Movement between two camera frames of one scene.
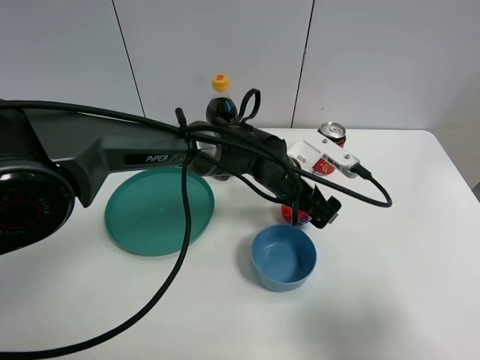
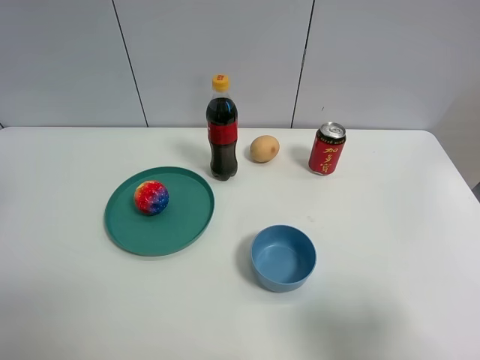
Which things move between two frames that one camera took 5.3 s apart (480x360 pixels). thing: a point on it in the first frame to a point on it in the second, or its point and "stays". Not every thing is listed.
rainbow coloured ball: [287, 211] to [151, 197]
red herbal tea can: [335, 132] stays
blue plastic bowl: [284, 257] stays
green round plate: [146, 214] stays
